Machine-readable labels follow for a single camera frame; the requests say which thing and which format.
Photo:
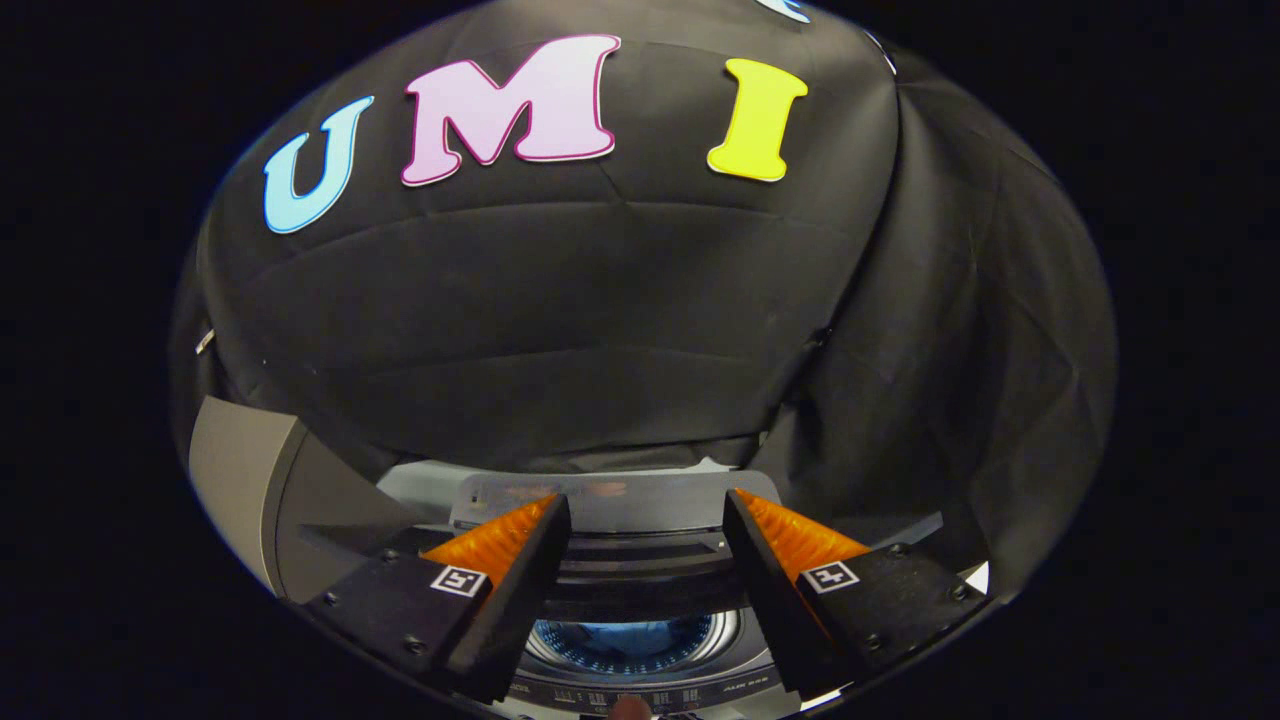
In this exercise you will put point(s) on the light blue polo shirt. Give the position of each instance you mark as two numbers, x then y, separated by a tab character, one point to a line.
635	632

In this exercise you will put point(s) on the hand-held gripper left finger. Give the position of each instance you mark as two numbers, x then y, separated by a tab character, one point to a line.
520	600

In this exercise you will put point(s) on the silver clip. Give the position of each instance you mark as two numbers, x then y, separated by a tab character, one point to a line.
204	342

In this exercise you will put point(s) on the grey washing machine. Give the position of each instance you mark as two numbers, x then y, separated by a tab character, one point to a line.
560	660

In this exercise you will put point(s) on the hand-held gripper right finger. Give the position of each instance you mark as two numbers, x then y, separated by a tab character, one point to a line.
770	590

